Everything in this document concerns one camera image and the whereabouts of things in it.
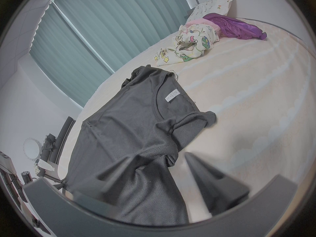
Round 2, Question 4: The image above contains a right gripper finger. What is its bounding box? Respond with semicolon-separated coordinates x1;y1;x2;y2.
185;152;250;217

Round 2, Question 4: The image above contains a black T-shirt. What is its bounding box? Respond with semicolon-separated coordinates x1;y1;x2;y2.
60;64;218;225

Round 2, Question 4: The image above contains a bed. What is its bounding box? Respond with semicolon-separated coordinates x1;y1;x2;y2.
58;0;315;225

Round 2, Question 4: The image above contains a white printed garment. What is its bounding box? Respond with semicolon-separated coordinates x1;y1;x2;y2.
154;24;220;67

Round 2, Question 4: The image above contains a dark grey chest of drawers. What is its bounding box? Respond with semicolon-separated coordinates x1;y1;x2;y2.
48;116;76;165

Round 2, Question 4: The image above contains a purple garment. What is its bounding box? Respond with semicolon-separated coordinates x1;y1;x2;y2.
203;13;267;41

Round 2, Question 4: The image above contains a pink garment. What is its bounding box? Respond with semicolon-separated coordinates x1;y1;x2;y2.
185;18;223;38

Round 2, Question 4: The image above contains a white hanging cloth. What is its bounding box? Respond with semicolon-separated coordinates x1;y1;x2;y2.
37;159;55;174

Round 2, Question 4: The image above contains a small black garment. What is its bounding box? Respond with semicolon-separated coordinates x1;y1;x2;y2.
43;133;59;153

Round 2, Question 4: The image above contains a white printed pillow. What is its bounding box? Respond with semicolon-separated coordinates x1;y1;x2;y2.
185;0;235;25

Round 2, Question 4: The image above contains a round white mirror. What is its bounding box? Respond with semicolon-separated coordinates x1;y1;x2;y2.
23;137;41;160

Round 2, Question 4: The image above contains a blue-green curtain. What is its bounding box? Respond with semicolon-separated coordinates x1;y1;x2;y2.
53;0;195;74
29;5;112;108

